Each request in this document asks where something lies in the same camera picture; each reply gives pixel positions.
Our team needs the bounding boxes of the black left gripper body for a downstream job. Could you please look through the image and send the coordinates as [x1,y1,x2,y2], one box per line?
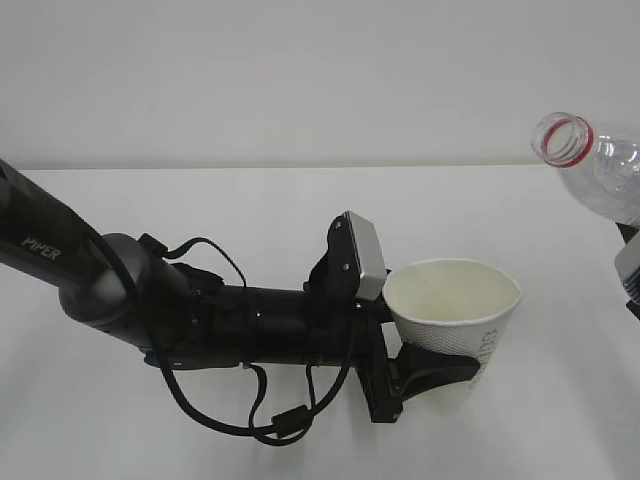
[199,284,406,426]

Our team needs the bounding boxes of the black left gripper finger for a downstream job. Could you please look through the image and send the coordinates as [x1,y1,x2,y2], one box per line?
[394,344,480,401]
[382,304,407,342]

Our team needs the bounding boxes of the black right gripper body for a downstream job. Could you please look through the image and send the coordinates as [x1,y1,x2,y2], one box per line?
[615,223,639,318]

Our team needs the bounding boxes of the white paper cup green logo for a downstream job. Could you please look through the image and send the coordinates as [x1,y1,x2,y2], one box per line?
[382,258,522,409]

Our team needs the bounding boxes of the clear water bottle red label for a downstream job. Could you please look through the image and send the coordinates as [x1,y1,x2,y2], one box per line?
[530,112,639,228]

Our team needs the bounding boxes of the black Piper left robot arm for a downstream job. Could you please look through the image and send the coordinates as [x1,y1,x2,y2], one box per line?
[1,164,479,443]

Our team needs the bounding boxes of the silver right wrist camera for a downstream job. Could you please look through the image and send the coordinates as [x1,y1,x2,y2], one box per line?
[614,233,640,304]

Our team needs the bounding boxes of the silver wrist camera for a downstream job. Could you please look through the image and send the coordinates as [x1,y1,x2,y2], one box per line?
[614,233,640,304]
[304,210,389,304]

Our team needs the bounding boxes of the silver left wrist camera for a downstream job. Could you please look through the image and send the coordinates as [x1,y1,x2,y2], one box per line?
[304,210,389,304]

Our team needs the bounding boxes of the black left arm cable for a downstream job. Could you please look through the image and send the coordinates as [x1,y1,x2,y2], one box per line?
[94,234,356,445]

